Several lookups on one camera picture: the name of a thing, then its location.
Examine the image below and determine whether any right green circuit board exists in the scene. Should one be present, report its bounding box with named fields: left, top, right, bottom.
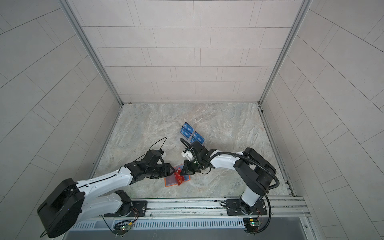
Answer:
left=243, top=218, right=261, bottom=234

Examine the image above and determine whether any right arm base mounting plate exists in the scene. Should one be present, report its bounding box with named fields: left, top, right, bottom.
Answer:
left=221, top=199, right=268, bottom=216

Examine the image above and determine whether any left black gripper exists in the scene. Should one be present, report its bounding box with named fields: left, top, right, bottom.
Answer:
left=146, top=163, right=178, bottom=179

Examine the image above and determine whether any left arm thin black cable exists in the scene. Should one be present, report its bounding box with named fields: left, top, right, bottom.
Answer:
left=38, top=136, right=169, bottom=238

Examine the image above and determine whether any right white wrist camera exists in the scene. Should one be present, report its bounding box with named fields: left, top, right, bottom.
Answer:
left=181, top=149, right=195, bottom=161

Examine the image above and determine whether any clear acrylic card display stand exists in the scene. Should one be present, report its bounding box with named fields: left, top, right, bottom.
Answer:
left=180, top=125, right=206, bottom=146

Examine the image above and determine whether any orange leather card holder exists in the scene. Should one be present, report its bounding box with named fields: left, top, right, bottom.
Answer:
left=165, top=165, right=191, bottom=187

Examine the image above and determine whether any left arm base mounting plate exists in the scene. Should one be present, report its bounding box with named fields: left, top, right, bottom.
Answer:
left=104, top=201, right=148, bottom=218

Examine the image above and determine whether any green circuit board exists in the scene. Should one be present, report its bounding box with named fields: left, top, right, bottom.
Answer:
left=243, top=218, right=261, bottom=234
left=113, top=221, right=133, bottom=236

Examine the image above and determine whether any black corrugated cable conduit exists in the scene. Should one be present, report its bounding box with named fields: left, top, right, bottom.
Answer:
left=179, top=137, right=281, bottom=234

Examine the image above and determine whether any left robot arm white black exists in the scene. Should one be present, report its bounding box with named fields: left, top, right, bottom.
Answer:
left=37, top=150, right=175, bottom=239

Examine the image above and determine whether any blue vip card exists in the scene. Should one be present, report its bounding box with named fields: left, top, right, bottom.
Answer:
left=193, top=132, right=205, bottom=144
left=190, top=137, right=199, bottom=144
left=180, top=127, right=191, bottom=140
left=183, top=122, right=195, bottom=134

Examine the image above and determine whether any left green circuit board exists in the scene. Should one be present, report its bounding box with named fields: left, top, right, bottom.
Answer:
left=113, top=221, right=133, bottom=236

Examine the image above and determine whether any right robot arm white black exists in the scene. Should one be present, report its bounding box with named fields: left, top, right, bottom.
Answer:
left=180, top=139, right=280, bottom=215

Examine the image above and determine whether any aluminium mounting rail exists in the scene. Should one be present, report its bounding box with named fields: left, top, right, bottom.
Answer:
left=58, top=195, right=310, bottom=222

